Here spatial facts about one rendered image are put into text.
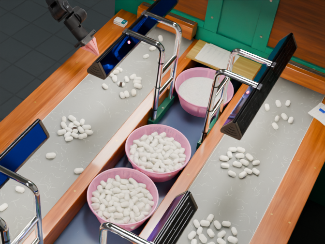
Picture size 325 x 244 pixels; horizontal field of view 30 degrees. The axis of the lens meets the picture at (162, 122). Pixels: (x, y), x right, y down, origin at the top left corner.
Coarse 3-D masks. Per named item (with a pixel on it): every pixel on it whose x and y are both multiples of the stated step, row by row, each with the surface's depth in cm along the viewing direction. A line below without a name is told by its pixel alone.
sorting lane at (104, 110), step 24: (144, 48) 292; (168, 48) 294; (120, 72) 278; (144, 72) 280; (72, 96) 264; (96, 96) 266; (144, 96) 269; (48, 120) 253; (96, 120) 256; (120, 120) 257; (48, 144) 243; (72, 144) 245; (96, 144) 246; (24, 168) 234; (48, 168) 235; (72, 168) 236; (0, 192) 225; (24, 192) 226; (48, 192) 227; (0, 216) 217; (24, 216) 218; (0, 240) 211; (24, 240) 212
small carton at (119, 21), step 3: (117, 18) 299; (120, 18) 299; (114, 21) 298; (117, 21) 298; (120, 21) 298; (123, 21) 298; (126, 21) 298; (117, 24) 299; (120, 24) 298; (123, 24) 297; (126, 24) 299; (123, 27) 298
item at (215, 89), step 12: (240, 48) 238; (228, 60) 243; (264, 60) 234; (216, 72) 230; (228, 72) 227; (216, 84) 233; (228, 84) 252; (252, 84) 224; (216, 96) 241; (216, 108) 252; (216, 120) 266; (204, 132) 252
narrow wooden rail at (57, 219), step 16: (192, 64) 292; (160, 96) 266; (144, 112) 258; (128, 128) 251; (112, 144) 244; (96, 160) 237; (112, 160) 242; (80, 176) 231; (80, 192) 225; (64, 208) 220; (80, 208) 231; (48, 224) 214; (64, 224) 222; (32, 240) 209; (48, 240) 214
